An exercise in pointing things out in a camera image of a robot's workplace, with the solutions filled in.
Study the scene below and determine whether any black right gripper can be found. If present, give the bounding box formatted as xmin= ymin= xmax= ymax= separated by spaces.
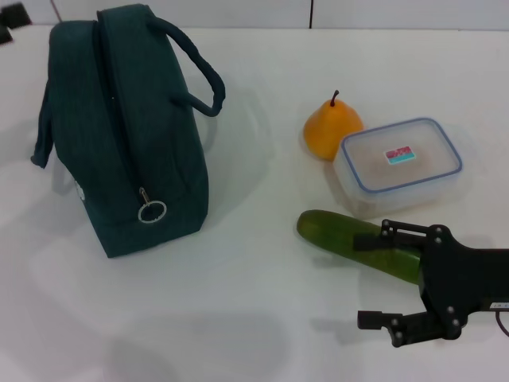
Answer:
xmin=352 ymin=218 xmax=509 ymax=348

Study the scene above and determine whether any green cucumber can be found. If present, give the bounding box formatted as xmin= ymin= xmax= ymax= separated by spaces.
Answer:
xmin=296 ymin=209 xmax=425 ymax=286

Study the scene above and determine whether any clear plastic blue-rimmed food container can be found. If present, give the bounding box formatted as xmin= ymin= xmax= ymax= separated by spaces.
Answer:
xmin=332 ymin=116 xmax=464 ymax=220

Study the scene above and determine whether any orange yellow pear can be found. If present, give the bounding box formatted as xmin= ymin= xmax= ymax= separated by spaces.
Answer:
xmin=303 ymin=89 xmax=364 ymax=162

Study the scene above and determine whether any dark teal insulated lunch bag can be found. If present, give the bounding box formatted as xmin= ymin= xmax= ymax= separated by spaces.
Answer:
xmin=30 ymin=2 xmax=227 ymax=259

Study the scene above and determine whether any grey right gripper cable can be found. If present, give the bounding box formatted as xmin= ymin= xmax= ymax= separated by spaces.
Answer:
xmin=494 ymin=310 xmax=509 ymax=337

